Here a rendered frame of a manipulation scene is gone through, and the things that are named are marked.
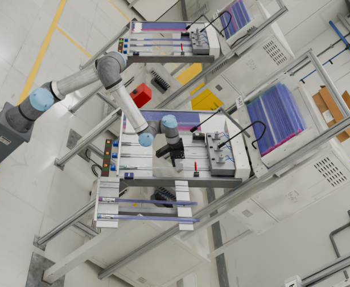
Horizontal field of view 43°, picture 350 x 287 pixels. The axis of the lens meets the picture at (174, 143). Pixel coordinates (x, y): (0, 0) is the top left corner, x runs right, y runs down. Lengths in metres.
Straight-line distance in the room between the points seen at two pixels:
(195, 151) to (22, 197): 1.15
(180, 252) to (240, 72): 1.64
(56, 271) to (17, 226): 0.38
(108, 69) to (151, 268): 1.48
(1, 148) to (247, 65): 2.13
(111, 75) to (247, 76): 1.88
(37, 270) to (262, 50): 2.36
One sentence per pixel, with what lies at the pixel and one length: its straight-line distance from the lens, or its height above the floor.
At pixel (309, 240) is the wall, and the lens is 4.03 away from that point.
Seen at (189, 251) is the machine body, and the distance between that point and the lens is 2.98.
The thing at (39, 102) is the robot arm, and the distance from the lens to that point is 2.35.
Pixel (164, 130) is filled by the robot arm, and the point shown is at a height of 1.11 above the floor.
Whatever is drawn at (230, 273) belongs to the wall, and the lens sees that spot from 4.37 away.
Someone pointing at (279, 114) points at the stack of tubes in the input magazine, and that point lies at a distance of 2.64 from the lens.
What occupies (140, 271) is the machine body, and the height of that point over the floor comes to 0.21.
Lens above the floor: 2.04
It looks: 23 degrees down
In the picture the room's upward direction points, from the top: 54 degrees clockwise
